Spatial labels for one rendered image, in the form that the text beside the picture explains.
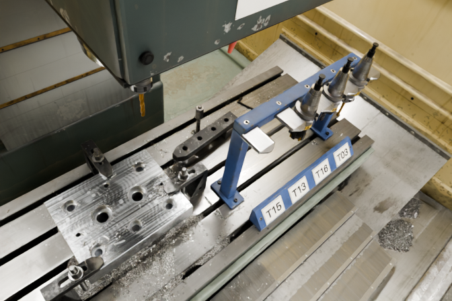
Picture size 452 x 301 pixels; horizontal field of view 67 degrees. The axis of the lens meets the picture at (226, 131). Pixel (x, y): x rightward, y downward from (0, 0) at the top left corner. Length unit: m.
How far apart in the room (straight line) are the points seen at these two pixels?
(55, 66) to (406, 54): 1.16
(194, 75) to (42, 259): 1.19
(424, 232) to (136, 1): 1.43
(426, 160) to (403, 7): 0.57
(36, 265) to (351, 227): 0.98
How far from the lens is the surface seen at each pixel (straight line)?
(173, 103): 1.70
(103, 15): 0.26
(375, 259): 1.34
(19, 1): 0.95
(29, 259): 1.03
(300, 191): 1.07
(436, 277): 1.31
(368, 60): 0.99
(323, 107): 0.90
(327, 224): 1.28
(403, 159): 1.50
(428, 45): 1.39
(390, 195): 1.44
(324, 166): 1.14
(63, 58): 1.07
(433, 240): 1.54
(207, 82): 1.82
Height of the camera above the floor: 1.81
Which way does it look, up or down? 50 degrees down
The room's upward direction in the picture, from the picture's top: 11 degrees clockwise
